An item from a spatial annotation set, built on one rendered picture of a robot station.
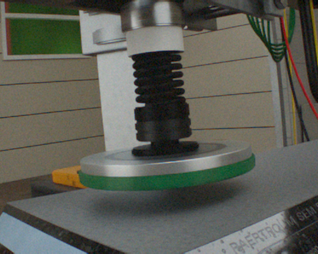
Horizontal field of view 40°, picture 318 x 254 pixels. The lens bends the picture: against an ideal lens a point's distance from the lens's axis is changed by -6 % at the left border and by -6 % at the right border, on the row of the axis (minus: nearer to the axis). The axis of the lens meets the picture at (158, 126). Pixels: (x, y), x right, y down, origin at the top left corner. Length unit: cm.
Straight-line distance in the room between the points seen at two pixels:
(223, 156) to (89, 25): 102
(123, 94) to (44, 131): 598
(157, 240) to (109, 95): 108
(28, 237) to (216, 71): 650
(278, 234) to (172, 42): 26
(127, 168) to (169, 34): 17
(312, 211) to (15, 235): 34
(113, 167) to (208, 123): 663
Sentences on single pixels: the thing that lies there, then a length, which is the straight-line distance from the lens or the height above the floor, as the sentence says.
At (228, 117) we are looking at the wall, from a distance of 685.
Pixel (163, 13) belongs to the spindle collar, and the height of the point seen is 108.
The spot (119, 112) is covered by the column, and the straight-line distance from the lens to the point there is 143.
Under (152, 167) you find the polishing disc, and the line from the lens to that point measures 46.
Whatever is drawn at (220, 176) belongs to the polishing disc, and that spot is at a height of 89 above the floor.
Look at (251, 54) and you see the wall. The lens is 657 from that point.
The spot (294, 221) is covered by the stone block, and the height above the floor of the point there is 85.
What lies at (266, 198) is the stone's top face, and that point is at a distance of 51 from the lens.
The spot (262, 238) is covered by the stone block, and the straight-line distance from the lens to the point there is 42.
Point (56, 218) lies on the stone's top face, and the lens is 52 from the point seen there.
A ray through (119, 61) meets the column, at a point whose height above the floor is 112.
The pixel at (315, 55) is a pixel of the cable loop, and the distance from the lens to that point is 105.
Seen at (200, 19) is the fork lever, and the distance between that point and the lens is 75.
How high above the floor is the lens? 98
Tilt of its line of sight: 3 degrees down
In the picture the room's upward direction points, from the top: 6 degrees counter-clockwise
